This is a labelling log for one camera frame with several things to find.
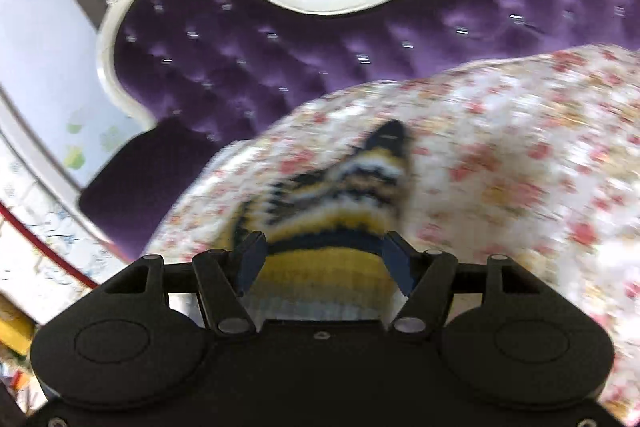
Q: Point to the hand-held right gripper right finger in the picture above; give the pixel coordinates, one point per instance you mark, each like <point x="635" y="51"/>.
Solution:
<point x="397" y="259"/>

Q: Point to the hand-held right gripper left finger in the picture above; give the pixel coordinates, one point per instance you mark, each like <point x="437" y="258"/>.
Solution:
<point x="252" y="257"/>

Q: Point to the yellow black patterned knit sweater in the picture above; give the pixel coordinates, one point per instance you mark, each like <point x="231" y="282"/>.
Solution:
<point x="330" y="217"/>

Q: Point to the floral quilted bedspread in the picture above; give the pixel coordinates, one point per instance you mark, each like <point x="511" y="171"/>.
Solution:
<point x="510" y="167"/>

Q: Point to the yellow box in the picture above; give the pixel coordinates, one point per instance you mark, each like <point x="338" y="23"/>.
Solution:
<point x="12" y="327"/>

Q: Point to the purple tufted headboard white frame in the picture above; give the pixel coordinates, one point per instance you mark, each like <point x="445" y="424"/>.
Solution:
<point x="250" y="47"/>

